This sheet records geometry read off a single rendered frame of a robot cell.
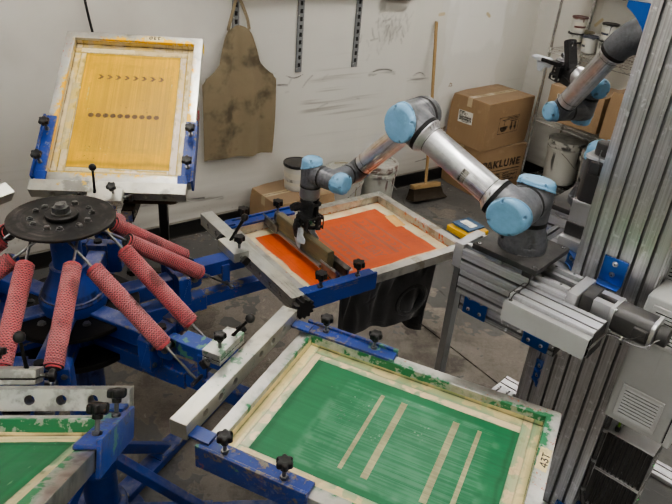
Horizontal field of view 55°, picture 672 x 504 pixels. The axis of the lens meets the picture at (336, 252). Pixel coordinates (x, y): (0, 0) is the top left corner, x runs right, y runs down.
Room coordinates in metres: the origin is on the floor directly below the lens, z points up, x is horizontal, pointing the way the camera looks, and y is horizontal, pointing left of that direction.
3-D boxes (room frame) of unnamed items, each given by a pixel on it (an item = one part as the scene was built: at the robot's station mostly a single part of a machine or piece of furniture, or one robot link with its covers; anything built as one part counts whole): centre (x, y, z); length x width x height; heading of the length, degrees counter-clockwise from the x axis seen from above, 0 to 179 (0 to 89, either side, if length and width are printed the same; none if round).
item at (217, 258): (1.94, 0.40, 1.02); 0.17 x 0.06 x 0.05; 128
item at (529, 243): (1.81, -0.58, 1.31); 0.15 x 0.15 x 0.10
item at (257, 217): (2.36, 0.32, 0.97); 0.30 x 0.05 x 0.07; 128
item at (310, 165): (2.14, 0.11, 1.31); 0.09 x 0.08 x 0.11; 55
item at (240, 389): (1.40, 0.22, 0.90); 1.24 x 0.06 x 0.06; 68
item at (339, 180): (2.09, 0.02, 1.30); 0.11 x 0.11 x 0.08; 55
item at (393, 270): (2.28, -0.04, 0.97); 0.79 x 0.58 x 0.04; 128
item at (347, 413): (1.29, -0.04, 1.05); 1.08 x 0.61 x 0.23; 68
